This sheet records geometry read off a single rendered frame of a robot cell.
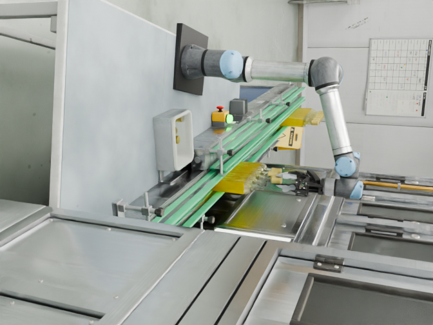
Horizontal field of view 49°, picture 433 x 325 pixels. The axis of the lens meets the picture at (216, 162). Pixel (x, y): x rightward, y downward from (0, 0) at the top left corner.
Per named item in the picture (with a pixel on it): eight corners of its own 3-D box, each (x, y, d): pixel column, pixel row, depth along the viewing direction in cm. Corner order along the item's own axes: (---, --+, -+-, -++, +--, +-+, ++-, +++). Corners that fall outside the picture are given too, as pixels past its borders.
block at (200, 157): (190, 169, 209) (205, 171, 207) (189, 149, 206) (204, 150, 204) (194, 167, 212) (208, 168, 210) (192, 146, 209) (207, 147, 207)
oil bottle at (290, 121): (274, 125, 316) (317, 128, 306) (274, 117, 314) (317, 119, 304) (277, 123, 321) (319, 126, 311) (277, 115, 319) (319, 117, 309)
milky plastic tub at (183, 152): (157, 170, 193) (176, 172, 190) (153, 117, 186) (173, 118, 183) (176, 158, 209) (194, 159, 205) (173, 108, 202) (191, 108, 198)
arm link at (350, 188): (363, 178, 198) (361, 198, 199) (337, 176, 202) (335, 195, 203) (362, 180, 191) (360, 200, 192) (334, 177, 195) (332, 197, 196)
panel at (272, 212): (167, 287, 159) (265, 306, 147) (167, 279, 158) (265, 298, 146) (249, 191, 239) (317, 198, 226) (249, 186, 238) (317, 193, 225)
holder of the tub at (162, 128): (158, 182, 195) (174, 184, 192) (153, 117, 187) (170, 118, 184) (176, 169, 210) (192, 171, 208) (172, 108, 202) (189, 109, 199)
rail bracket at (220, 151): (205, 175, 207) (232, 177, 203) (203, 138, 202) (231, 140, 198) (208, 173, 210) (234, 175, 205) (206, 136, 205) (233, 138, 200)
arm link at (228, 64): (205, 46, 198) (235, 47, 193) (217, 51, 211) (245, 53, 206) (202, 75, 199) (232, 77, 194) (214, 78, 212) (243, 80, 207)
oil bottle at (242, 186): (203, 190, 209) (250, 195, 201) (203, 178, 207) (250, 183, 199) (209, 185, 214) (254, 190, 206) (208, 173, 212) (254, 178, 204)
